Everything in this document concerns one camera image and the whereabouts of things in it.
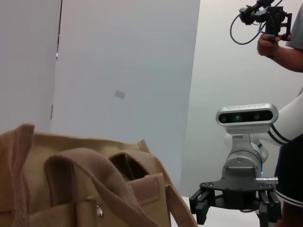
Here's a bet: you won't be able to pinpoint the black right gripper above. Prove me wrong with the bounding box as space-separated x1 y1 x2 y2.
188 165 283 227

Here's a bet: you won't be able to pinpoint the khaki canvas food bag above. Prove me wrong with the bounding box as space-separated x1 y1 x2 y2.
0 123 199 227

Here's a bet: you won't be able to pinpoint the person's forearm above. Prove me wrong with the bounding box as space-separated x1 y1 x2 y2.
272 40 303 73

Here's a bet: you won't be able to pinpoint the person's hand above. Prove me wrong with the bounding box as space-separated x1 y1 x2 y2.
257 34 293 59

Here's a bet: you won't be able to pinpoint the person's leg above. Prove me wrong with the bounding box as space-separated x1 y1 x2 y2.
281 200 303 227

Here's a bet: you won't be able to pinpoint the dark shorts with white stripes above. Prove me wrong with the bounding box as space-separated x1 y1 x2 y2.
274 134 303 206

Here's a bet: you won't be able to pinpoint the grey t-shirt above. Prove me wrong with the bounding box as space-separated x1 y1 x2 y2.
285 4 303 52

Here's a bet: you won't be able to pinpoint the white backdrop board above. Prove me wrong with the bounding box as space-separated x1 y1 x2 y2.
49 0 201 197

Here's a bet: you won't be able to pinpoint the right gripper silver cable connector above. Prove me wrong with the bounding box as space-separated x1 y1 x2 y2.
254 176 278 183

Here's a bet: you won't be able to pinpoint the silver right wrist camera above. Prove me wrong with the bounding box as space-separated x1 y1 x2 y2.
215 103 279 135

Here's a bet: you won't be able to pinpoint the black camera rig cable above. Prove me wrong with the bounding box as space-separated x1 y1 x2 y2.
230 11 268 45

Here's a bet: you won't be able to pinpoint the black handheld camera rig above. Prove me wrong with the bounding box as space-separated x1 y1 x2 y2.
238 0 293 44

